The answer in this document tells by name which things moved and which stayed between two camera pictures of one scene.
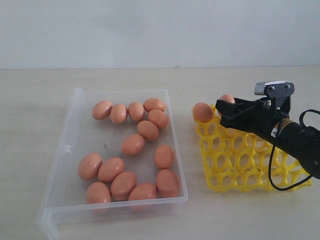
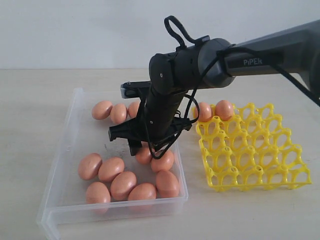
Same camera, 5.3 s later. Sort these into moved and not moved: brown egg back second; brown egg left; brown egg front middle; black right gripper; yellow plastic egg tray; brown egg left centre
Moved: black right gripper
Not moved: yellow plastic egg tray; brown egg back second; brown egg left; brown egg front middle; brown egg left centre
